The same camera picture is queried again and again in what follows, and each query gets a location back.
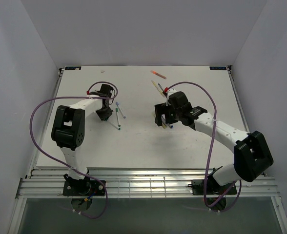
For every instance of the orange highlighter pen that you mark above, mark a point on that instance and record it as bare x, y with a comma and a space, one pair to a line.
158, 74

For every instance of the blue cap white marker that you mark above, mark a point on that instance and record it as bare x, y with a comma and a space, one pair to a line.
169, 125

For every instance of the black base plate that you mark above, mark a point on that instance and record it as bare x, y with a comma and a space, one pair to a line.
197, 186
82, 187

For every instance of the lavender acrylic marker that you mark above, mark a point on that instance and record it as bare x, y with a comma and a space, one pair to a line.
120, 110

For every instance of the right blue corner label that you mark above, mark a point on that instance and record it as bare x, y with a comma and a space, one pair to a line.
218, 68

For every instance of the left blue corner label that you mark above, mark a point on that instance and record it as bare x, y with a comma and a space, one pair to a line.
73, 68

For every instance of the yellow highlighter pen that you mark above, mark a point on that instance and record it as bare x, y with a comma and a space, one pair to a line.
164, 126

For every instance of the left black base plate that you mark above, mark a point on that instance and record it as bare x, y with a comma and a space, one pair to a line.
82, 187

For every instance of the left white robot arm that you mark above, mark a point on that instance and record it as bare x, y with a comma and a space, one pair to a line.
68, 129

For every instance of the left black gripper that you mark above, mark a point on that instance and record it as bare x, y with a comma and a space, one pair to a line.
107, 114

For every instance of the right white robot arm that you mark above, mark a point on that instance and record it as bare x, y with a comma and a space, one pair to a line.
252, 155

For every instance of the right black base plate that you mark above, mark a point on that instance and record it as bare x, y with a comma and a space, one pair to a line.
197, 186

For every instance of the blue corner label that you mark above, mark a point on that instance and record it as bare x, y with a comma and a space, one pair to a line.
73, 68
218, 68

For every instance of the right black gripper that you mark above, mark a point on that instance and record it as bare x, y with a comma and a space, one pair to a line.
163, 108

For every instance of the yellow slim pen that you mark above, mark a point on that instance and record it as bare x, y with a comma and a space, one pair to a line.
158, 88

